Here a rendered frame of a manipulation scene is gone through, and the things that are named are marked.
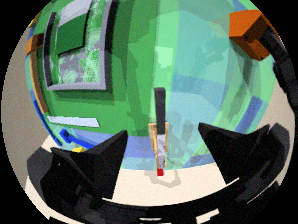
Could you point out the green flat mat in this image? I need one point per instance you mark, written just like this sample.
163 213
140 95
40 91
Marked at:
126 103

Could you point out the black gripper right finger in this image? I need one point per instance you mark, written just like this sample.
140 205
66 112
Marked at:
229 149

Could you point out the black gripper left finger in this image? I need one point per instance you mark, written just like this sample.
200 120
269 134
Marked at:
99 165

